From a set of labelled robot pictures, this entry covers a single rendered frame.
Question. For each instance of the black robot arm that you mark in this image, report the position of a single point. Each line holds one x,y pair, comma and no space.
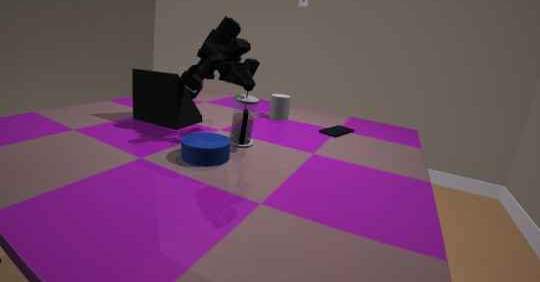
227,30

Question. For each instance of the white cylinder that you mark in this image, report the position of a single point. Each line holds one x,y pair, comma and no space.
279,107

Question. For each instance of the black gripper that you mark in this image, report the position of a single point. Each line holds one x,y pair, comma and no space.
231,70

